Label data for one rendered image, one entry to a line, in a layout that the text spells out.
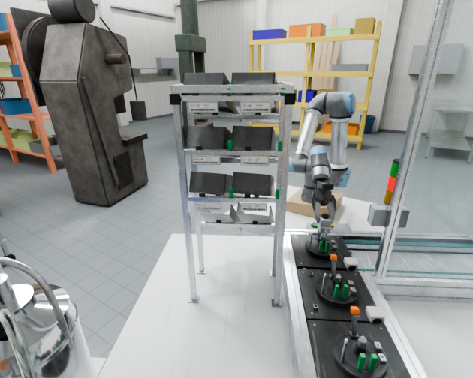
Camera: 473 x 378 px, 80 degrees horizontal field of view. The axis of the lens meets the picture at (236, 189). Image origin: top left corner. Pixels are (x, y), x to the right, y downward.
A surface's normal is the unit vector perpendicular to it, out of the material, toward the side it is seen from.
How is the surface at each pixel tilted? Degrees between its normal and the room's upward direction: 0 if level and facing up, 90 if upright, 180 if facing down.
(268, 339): 0
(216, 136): 65
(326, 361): 0
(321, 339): 0
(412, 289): 90
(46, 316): 24
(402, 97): 90
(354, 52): 90
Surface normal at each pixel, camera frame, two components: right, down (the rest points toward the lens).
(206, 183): -0.22, -0.04
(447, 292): -0.07, 0.40
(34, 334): 0.34, -0.77
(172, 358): -0.01, -0.92
